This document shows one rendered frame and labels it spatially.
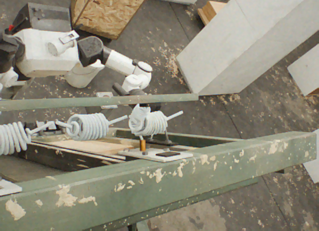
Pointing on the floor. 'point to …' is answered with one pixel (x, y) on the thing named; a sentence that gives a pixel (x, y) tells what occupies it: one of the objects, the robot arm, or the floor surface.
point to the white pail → (82, 74)
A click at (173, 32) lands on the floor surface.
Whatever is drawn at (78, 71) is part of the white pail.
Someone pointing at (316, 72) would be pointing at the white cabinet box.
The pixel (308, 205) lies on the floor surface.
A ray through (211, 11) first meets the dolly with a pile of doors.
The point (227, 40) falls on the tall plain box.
